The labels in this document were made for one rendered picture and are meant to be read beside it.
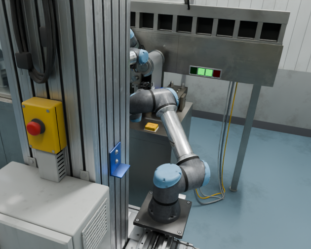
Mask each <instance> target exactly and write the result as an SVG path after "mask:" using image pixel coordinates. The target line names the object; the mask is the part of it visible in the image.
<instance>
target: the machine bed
mask: <svg viewBox="0 0 311 249"><path fill-rule="evenodd" d="M0 105H1V106H6V107H10V108H13V104H12V99H10V98H5V97H0ZM192 107H193V103H192V102H185V107H184V108H183V110H182V111H180V110H179V111H178V112H177V115H178V118H179V120H180V122H181V124H183V122H184V120H185V119H186V117H187V115H188V114H189V112H190V110H191V109H192ZM142 117H146V118H152V119H157V120H161V119H160V118H158V117H157V116H156V114H155V112H153V113H152V114H146V113H142ZM148 123H153V124H158V126H159V128H158V129H157V131H156V132H152V131H147V130H144V128H145V126H146V125H147V124H148ZM129 133H130V134H135V135H139V136H144V137H148V138H153V139H157V140H162V141H167V142H170V141H169V139H168V136H167V134H166V131H165V129H164V126H163V124H162V122H159V121H154V120H149V119H145V118H141V121H140V122H137V123H136V122H132V121H131V120H129Z"/></svg>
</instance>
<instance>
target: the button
mask: <svg viewBox="0 0 311 249"><path fill-rule="evenodd" d="M157 128H158V124H153V123H148V124H147V125H146V126H145V129H146V130H151V131H155V130H156V129H157Z"/></svg>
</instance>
